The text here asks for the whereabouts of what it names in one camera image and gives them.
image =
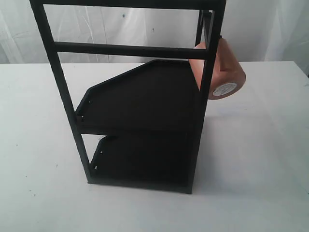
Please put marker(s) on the terracotta ceramic mug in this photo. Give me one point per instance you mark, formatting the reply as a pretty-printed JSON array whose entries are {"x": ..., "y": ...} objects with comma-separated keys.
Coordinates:
[{"x": 228, "y": 77}]

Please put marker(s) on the black two-tier metal rack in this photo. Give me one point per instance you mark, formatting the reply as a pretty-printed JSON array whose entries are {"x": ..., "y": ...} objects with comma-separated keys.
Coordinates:
[{"x": 142, "y": 128}]

